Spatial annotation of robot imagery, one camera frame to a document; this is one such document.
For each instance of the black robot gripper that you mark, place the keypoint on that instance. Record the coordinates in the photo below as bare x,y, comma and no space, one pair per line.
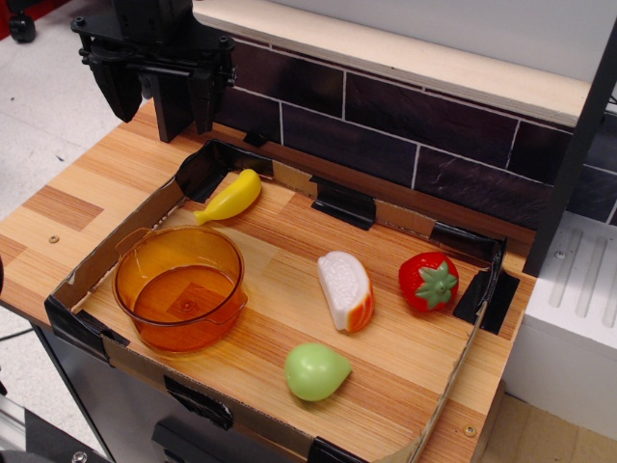
160,37

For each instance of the white orange toy sushi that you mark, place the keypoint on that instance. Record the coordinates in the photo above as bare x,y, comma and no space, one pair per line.
347,289

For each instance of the orange transparent plastic pot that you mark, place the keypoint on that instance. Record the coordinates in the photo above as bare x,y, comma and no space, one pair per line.
181,286

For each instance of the black caster wheel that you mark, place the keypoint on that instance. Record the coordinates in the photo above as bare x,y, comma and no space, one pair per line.
22,28

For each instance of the yellow toy banana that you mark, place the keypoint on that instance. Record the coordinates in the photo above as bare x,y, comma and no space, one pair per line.
233,200

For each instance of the green toy pear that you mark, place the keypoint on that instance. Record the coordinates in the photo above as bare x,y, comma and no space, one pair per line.
313,371

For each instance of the red toy strawberry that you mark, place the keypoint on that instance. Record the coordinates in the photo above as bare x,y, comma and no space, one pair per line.
429,281

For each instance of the light wooden shelf board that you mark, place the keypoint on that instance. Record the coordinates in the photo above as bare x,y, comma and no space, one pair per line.
526,91

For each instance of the white ribbed sink unit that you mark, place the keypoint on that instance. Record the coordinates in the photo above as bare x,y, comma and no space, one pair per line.
564,357

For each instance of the black metal post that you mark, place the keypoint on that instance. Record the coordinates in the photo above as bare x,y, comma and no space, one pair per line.
571,165

